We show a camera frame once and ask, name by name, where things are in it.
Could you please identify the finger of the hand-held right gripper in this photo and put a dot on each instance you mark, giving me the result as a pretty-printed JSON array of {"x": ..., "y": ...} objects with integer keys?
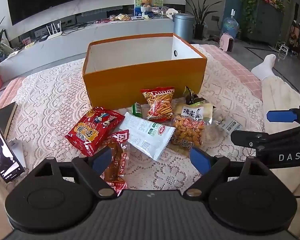
[
  {"x": 250, "y": 138},
  {"x": 281, "y": 116}
]

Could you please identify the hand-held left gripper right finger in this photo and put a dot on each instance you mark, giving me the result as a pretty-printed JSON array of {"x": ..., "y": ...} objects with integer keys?
[{"x": 198, "y": 161}]

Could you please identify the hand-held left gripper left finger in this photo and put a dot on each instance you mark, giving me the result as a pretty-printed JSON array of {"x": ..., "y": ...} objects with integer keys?
[{"x": 101, "y": 158}]

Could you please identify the clear braised meat packet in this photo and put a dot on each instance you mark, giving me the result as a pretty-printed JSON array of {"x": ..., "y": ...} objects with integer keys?
[{"x": 116, "y": 160}]

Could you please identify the small clear snack packet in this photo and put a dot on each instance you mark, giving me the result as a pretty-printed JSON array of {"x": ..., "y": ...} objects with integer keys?
[{"x": 230, "y": 126}]

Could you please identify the red snack bag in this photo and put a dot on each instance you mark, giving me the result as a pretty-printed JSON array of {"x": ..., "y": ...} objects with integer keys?
[{"x": 90, "y": 130}]

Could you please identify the orange cardboard box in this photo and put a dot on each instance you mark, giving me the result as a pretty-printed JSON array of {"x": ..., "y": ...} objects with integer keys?
[{"x": 140, "y": 85}]

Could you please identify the person's leg with white sock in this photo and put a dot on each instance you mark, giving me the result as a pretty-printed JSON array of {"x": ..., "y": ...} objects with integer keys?
[{"x": 272, "y": 87}]

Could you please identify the clear orange nuts packet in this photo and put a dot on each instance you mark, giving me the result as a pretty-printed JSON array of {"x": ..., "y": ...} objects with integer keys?
[{"x": 187, "y": 132}]

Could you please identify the white snack packet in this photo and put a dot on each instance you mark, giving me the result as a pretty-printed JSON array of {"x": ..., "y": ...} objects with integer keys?
[{"x": 145, "y": 135}]

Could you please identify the beige snack packet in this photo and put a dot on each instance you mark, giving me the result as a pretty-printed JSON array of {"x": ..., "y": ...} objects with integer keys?
[{"x": 190, "y": 112}]

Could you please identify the small green snack packet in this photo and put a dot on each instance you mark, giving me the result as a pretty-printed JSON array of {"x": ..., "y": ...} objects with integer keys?
[{"x": 137, "y": 109}]

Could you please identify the dark green snack packet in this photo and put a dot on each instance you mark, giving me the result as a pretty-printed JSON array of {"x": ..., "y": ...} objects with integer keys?
[{"x": 191, "y": 97}]

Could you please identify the small white rack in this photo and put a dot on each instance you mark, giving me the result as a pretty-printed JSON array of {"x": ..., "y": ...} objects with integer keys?
[{"x": 283, "y": 48}]

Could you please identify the red crispy sticks bag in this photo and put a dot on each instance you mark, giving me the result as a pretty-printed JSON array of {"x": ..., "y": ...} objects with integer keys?
[{"x": 157, "y": 105}]

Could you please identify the pink checked tablecloth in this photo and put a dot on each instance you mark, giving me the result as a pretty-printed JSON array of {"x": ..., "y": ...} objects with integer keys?
[{"x": 230, "y": 65}]

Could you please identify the pink space heater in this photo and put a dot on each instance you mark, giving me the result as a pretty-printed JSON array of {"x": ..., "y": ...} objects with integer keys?
[{"x": 227, "y": 42}]

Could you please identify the dark teal cabinet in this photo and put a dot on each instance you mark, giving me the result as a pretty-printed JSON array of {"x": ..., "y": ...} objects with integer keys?
[{"x": 267, "y": 25}]

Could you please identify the smartphone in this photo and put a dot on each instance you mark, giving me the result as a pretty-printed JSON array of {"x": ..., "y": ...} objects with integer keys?
[{"x": 2, "y": 150}]

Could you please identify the blue water bottle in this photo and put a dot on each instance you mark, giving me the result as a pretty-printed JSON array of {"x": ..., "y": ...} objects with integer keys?
[{"x": 230, "y": 26}]

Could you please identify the dark book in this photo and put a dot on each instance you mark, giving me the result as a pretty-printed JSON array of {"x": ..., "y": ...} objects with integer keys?
[{"x": 5, "y": 116}]

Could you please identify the white media console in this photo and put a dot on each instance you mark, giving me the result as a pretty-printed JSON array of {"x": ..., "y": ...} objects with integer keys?
[{"x": 65, "y": 47}]

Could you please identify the green trailing plant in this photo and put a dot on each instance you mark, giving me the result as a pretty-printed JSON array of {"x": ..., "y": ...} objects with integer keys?
[{"x": 248, "y": 2}]

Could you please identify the potted long-leaf plant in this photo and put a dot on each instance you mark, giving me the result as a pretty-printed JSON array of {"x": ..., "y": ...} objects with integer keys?
[{"x": 200, "y": 17}]

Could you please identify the grey metal trash can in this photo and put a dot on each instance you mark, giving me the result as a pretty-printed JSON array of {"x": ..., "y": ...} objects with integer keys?
[{"x": 183, "y": 27}]

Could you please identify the white router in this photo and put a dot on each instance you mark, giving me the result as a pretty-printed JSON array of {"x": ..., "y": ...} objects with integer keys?
[{"x": 54, "y": 33}]

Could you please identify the snack bags on console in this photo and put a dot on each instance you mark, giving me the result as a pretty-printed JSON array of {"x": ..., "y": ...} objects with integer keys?
[{"x": 121, "y": 17}]

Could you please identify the blue box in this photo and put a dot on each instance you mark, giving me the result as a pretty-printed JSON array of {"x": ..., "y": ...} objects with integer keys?
[{"x": 138, "y": 11}]

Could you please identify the brown teddy bear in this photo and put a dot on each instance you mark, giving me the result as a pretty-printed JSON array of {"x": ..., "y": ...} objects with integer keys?
[{"x": 146, "y": 1}]

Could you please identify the greeting card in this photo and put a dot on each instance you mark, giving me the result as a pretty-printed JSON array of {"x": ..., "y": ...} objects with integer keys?
[{"x": 157, "y": 1}]

